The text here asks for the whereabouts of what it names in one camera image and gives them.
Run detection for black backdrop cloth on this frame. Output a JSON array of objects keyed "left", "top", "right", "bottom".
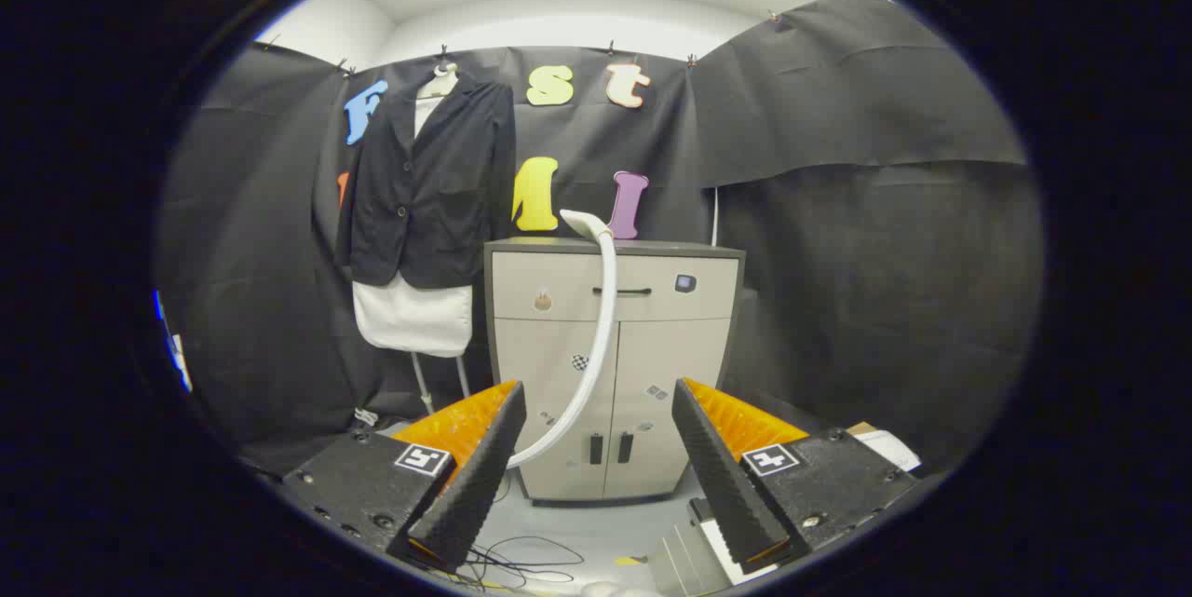
[{"left": 154, "top": 0, "right": 1044, "bottom": 477}]

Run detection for white padded garment form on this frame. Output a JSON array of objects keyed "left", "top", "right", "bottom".
[{"left": 352, "top": 61, "right": 474, "bottom": 358}]

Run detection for black floor cables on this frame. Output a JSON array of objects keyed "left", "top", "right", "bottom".
[{"left": 456, "top": 476, "right": 588, "bottom": 590}]

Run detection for beige cabinet with grey top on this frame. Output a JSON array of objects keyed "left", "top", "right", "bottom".
[{"left": 483, "top": 237, "right": 746, "bottom": 507}]

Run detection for white stand legs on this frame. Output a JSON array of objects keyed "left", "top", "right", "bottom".
[{"left": 410, "top": 352, "right": 471, "bottom": 416}]

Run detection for white garment steamer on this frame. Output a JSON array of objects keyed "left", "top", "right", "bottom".
[{"left": 506, "top": 209, "right": 619, "bottom": 470}]

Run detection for grey metal box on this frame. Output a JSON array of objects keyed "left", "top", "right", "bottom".
[{"left": 649, "top": 496, "right": 779, "bottom": 596}]

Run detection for cardboard box with paper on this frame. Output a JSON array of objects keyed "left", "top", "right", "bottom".
[{"left": 846, "top": 422, "right": 923, "bottom": 472}]

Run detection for black jacket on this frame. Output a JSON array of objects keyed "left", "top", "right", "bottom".
[{"left": 335, "top": 71, "right": 516, "bottom": 289}]

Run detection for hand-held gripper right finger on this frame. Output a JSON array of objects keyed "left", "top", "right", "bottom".
[{"left": 671, "top": 378, "right": 918, "bottom": 570}]

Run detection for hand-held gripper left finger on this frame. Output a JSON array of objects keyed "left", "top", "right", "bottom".
[{"left": 279, "top": 380, "right": 528, "bottom": 575}]

